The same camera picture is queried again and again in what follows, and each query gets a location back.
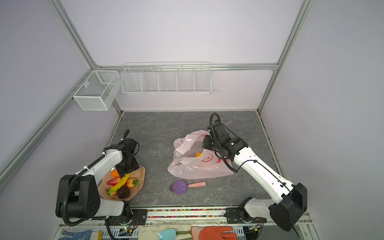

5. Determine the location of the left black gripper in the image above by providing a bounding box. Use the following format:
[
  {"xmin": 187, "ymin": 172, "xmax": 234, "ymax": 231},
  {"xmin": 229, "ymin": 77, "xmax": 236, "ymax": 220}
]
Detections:
[{"xmin": 115, "ymin": 156, "xmax": 140, "ymax": 178}]

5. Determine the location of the pink plastic bag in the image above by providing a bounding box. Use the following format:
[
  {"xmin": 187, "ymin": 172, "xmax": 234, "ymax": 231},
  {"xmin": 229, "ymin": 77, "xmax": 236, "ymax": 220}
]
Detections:
[{"xmin": 167, "ymin": 130, "xmax": 234, "ymax": 180}]

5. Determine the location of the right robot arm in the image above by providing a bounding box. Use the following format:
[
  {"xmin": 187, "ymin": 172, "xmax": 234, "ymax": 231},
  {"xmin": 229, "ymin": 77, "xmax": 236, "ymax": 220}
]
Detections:
[{"xmin": 203, "ymin": 113, "xmax": 308, "ymax": 232}]

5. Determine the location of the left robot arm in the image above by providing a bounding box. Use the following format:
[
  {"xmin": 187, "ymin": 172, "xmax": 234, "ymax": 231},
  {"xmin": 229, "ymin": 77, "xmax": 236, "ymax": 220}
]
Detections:
[{"xmin": 55, "ymin": 130, "xmax": 140, "ymax": 227}]

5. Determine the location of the pink wavy plate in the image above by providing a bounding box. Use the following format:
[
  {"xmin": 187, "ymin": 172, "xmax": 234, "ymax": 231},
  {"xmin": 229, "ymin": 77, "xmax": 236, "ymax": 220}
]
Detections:
[{"xmin": 98, "ymin": 167, "xmax": 145, "ymax": 201}]

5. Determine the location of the orange small fruit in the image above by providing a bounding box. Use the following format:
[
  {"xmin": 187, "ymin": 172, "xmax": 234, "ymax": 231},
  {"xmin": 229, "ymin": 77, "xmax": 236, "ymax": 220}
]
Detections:
[{"xmin": 112, "ymin": 170, "xmax": 120, "ymax": 178}]

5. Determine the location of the red strawberry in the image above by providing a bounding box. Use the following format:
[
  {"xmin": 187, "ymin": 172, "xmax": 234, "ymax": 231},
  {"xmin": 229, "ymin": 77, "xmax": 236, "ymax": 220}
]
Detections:
[
  {"xmin": 107, "ymin": 177, "xmax": 121, "ymax": 186},
  {"xmin": 126, "ymin": 178, "xmax": 139, "ymax": 189}
]

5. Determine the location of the dark brown round fruit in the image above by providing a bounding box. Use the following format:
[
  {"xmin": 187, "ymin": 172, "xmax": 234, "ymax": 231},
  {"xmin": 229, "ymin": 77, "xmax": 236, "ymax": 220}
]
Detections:
[{"xmin": 117, "ymin": 185, "xmax": 131, "ymax": 199}]

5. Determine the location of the beige cloth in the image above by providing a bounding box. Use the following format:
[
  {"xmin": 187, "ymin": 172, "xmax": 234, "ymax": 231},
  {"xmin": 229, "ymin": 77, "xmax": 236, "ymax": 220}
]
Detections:
[{"xmin": 138, "ymin": 225, "xmax": 193, "ymax": 240}]

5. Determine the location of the small white mesh basket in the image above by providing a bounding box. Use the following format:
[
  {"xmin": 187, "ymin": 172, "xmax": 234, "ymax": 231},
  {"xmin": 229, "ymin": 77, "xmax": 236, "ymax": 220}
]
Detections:
[{"xmin": 74, "ymin": 70, "xmax": 122, "ymax": 111}]

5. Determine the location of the light blue scoop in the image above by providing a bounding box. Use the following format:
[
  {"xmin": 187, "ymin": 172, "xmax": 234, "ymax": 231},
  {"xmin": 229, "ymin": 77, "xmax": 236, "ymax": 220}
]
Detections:
[{"xmin": 158, "ymin": 229, "xmax": 177, "ymax": 240}]

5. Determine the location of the blue white knit glove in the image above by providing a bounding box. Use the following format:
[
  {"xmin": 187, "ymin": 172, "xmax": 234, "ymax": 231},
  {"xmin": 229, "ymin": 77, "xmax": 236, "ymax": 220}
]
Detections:
[{"xmin": 59, "ymin": 230, "xmax": 93, "ymax": 240}]

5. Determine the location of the red orange glove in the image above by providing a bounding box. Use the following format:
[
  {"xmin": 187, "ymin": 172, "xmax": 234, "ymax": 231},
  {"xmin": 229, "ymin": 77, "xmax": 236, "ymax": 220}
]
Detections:
[{"xmin": 199, "ymin": 227, "xmax": 237, "ymax": 240}]

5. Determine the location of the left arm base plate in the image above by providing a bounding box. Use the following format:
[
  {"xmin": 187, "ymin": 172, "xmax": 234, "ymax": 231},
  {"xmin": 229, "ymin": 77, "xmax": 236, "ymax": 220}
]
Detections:
[{"xmin": 107, "ymin": 209, "xmax": 148, "ymax": 226}]

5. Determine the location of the purple scoop with pink handle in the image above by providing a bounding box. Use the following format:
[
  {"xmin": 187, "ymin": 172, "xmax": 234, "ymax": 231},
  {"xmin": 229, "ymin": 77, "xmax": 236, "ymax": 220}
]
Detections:
[{"xmin": 170, "ymin": 180, "xmax": 207, "ymax": 195}]

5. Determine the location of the long white wire basket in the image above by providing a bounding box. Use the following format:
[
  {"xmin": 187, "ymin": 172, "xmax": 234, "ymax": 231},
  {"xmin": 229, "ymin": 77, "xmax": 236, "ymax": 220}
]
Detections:
[{"xmin": 121, "ymin": 62, "xmax": 212, "ymax": 95}]

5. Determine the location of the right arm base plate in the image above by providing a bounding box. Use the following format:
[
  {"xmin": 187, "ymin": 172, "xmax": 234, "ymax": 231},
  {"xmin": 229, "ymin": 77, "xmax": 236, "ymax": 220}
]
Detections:
[{"xmin": 224, "ymin": 207, "xmax": 267, "ymax": 224}]

